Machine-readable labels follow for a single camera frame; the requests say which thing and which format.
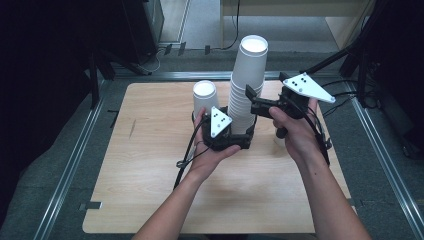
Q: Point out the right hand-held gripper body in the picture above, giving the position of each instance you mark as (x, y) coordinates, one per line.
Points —
(306, 86)

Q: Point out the aluminium floor rail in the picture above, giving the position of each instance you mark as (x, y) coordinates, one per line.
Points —
(166, 75)
(383, 156)
(71, 166)

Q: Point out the black double cup holder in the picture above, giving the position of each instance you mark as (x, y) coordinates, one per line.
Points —
(254, 120)

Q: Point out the person's left hand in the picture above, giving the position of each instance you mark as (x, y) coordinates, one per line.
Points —
(206, 160)

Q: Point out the black metal stand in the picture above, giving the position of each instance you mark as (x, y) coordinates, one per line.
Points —
(95, 80)

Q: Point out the grey tape strip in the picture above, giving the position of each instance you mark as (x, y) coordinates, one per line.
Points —
(91, 205)
(350, 202)

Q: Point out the person's right hand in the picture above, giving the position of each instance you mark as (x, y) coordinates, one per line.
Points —
(303, 140)

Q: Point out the black tripod stand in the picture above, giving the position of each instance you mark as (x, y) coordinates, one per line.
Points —
(346, 53)

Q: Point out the short stack of white cups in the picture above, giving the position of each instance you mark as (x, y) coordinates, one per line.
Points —
(204, 96)

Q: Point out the light wooden furniture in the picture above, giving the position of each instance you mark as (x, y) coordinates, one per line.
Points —
(300, 8)

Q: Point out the dark curtain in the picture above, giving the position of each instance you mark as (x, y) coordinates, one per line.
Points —
(40, 100)

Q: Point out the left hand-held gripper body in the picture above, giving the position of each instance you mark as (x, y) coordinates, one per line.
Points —
(220, 121)

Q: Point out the tall stack of white cups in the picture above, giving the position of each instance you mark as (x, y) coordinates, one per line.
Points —
(248, 70)

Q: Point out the black cabinet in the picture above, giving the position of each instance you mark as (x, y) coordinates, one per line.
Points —
(140, 30)

